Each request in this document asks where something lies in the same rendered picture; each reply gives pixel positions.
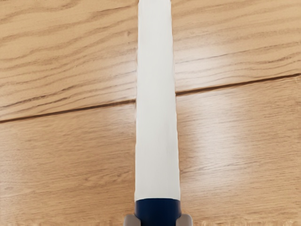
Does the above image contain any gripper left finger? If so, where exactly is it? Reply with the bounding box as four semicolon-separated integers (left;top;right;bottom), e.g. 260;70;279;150
123;214;141;226

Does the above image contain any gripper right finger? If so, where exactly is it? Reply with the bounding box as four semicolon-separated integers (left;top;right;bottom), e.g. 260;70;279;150
176;214;192;226

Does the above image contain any white pen with blue cap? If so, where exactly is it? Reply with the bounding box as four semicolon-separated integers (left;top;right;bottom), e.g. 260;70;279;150
134;0;182;226

